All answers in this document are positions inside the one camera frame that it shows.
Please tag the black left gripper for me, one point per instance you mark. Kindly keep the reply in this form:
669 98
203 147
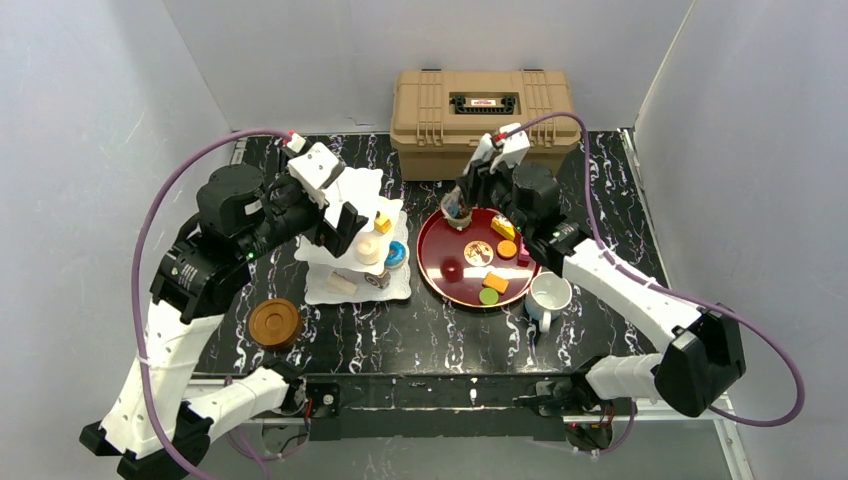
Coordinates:
337 230

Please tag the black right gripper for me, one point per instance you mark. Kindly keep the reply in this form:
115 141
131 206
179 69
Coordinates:
470 188

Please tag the white round cream puff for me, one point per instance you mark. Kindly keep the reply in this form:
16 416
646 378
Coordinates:
368 251

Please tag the white three-tier dessert stand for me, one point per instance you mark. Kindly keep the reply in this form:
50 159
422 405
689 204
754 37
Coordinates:
362 188

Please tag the chocolate glazed donut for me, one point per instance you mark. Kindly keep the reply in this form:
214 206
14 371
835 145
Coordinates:
457 214

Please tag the blue sprinkled donut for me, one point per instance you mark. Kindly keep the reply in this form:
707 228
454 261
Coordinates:
397 255

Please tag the red round tray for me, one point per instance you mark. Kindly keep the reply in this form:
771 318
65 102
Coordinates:
454 263

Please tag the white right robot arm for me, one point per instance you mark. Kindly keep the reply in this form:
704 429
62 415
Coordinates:
699 352

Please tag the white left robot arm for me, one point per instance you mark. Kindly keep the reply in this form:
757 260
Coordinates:
153 429

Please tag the yellow cake slice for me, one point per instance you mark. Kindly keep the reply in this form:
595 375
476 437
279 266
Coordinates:
503 227

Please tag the orange round cookie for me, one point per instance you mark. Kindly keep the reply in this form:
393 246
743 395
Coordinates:
507 249

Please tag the pink cake with cherry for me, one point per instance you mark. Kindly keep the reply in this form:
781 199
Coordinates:
523 257

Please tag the tan plastic toolbox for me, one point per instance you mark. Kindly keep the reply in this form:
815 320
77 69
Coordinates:
439 116

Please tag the orange square cake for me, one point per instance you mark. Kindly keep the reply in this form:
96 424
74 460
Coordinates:
495 282

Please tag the green round macaron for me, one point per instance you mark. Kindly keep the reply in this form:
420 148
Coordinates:
488 296

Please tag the white mug blue base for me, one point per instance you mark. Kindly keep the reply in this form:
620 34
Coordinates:
547 298

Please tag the brown wooden coaster stack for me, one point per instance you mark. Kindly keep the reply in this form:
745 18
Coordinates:
275 324

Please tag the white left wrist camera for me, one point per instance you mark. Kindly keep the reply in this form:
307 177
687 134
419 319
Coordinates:
313 166

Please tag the black base frame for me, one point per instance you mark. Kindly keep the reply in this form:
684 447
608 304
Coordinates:
538 406

